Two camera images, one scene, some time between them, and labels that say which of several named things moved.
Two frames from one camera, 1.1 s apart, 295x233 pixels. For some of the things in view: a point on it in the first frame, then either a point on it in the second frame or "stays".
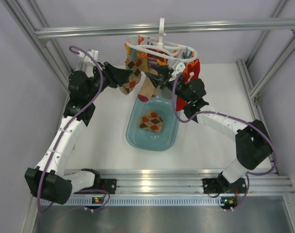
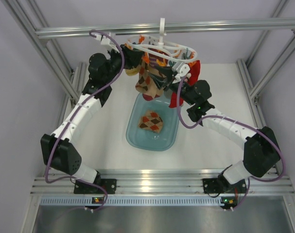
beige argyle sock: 151,120 stays
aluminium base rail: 184,181 stays
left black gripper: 114,76 -> 132,58
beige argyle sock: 138,66 -> 147,84
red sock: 191,71 stays
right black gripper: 163,80 stays
